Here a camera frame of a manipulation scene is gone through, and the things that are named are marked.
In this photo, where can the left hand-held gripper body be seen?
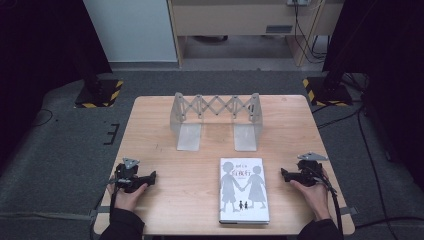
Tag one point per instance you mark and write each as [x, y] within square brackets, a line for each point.
[128, 175]

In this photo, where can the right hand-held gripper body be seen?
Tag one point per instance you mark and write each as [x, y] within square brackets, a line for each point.
[308, 171]

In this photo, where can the white book with grey figures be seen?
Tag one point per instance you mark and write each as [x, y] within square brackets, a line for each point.
[244, 190]

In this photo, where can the expandable metal book rack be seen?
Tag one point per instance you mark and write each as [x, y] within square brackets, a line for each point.
[216, 106]

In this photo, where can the person's left hand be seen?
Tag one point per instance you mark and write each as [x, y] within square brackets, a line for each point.
[128, 200]

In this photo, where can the person's right hand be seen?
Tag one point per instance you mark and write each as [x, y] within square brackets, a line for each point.
[313, 200]

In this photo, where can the grey tape strip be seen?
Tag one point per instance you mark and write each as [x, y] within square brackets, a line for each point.
[101, 210]
[348, 211]

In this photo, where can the black stand with striped base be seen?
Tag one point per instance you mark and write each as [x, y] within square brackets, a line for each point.
[100, 95]
[328, 91]

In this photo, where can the black curtain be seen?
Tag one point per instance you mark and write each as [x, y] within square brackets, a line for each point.
[393, 83]
[36, 66]

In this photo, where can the white panel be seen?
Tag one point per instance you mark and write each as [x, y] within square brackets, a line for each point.
[130, 30]

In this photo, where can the beige wooden desk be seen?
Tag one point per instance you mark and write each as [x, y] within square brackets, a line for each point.
[233, 18]

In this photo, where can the white power strip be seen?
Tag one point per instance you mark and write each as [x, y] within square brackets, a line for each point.
[297, 2]

